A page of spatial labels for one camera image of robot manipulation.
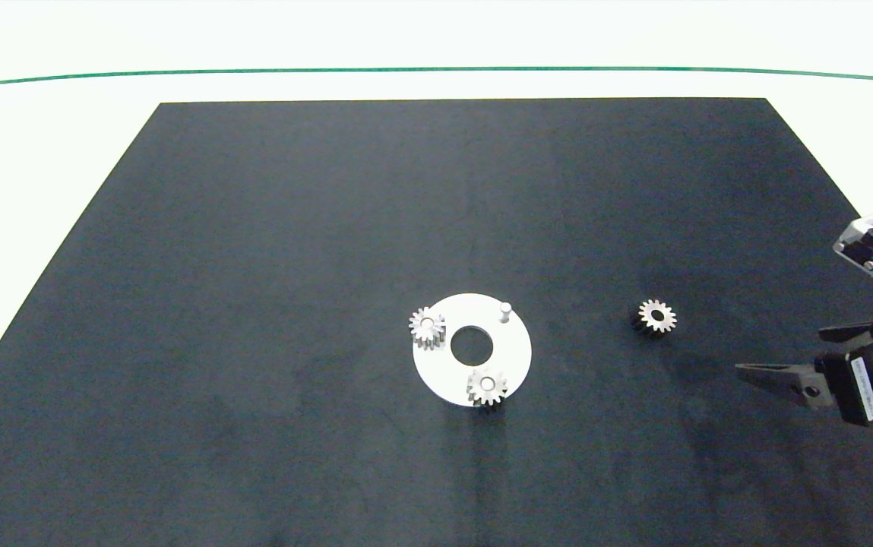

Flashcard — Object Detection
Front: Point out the small steel planetary gear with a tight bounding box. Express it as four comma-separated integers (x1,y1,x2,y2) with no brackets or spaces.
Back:
467,368,510,411
409,306,447,351
631,299,678,338

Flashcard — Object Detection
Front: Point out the round white carrier plate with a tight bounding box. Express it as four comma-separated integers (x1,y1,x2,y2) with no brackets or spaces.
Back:
413,293,533,406

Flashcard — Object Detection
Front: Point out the dark table mat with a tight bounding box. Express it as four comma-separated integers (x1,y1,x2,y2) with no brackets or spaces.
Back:
0,97,873,547

